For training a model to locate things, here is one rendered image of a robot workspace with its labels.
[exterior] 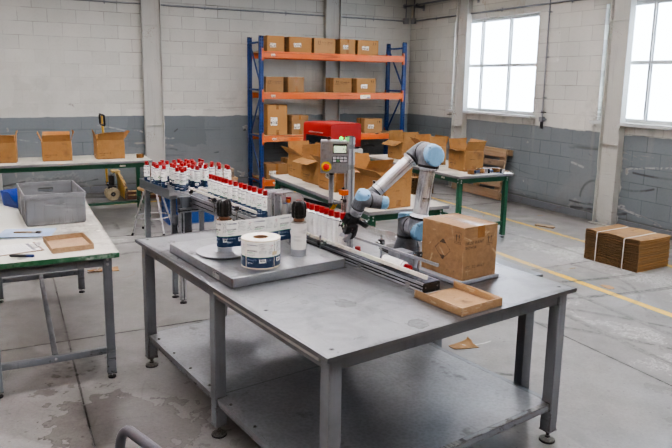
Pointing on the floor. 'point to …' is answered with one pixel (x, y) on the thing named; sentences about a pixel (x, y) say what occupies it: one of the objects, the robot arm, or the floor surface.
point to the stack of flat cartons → (627, 247)
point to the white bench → (99, 257)
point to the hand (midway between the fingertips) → (346, 240)
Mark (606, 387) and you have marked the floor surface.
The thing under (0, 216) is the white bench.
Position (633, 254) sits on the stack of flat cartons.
